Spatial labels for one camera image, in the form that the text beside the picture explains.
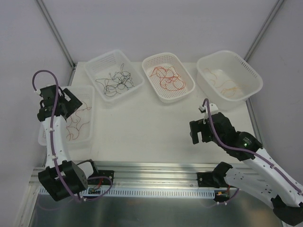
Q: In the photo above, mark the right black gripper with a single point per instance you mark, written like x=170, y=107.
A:
x=201, y=128

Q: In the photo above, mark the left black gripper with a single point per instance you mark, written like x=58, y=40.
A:
x=71, y=103

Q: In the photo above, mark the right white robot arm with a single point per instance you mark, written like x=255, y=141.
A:
x=277, y=189

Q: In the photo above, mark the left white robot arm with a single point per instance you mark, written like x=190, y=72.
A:
x=62, y=177

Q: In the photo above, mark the large white perforated basket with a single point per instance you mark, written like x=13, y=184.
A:
x=79, y=128

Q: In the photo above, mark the solid white plastic bin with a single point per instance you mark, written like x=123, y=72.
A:
x=227, y=79

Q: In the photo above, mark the translucent white perforated basket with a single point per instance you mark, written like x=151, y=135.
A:
x=113, y=76

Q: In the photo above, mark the oval white perforated basket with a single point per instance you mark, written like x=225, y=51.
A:
x=169, y=78

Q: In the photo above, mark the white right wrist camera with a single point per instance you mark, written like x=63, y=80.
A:
x=212, y=109

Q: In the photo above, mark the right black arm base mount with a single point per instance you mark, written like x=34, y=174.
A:
x=210, y=179

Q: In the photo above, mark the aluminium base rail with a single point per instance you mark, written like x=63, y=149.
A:
x=155, y=175

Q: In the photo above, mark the aluminium frame post left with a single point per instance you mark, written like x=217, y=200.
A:
x=53, y=28

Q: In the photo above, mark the aluminium frame post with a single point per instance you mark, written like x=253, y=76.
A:
x=268, y=21
x=53, y=28

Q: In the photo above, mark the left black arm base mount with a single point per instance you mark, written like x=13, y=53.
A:
x=101, y=177

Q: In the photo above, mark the white slotted cable duct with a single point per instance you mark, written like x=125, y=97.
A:
x=161, y=193

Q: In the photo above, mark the aluminium frame post right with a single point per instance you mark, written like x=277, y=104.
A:
x=268, y=21

